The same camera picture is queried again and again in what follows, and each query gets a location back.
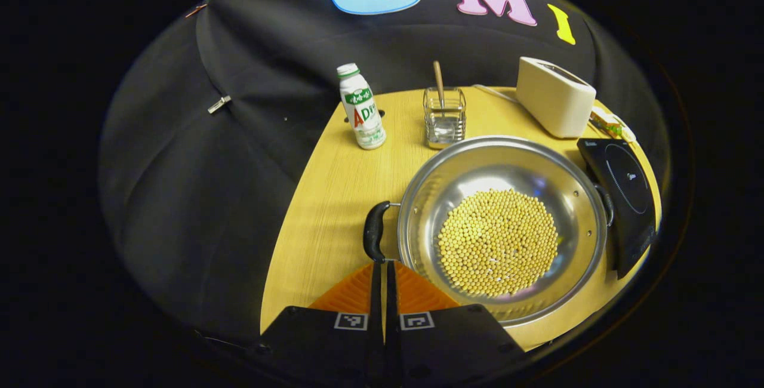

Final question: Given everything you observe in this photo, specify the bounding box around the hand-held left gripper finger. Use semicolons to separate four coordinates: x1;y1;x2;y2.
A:
258;260;386;387
385;260;527;387

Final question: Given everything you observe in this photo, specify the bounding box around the pile of yellow soybeans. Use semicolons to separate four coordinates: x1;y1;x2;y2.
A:
437;189;560;298

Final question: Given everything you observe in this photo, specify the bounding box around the stainless steel pot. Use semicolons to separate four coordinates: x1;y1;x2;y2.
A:
363;135;615;326

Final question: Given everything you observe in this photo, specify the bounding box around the black induction cooktop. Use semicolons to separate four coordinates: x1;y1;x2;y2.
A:
577;137;657;280

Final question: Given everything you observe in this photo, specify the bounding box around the white green-label bottle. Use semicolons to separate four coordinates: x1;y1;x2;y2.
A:
336;63;387;150

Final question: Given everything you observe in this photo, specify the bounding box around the wooden spoon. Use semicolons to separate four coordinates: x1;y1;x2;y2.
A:
433;60;446;117

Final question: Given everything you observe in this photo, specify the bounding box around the white toaster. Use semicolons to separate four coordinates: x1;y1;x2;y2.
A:
516;57;597;139

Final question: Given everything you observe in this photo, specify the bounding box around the sandwich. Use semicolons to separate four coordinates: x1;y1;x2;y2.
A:
591;106;627;137

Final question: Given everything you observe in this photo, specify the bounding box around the wire utensil basket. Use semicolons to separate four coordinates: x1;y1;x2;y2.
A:
423;87;467;150

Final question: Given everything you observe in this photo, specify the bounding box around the white power cable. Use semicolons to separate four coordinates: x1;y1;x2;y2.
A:
473;84;520;104

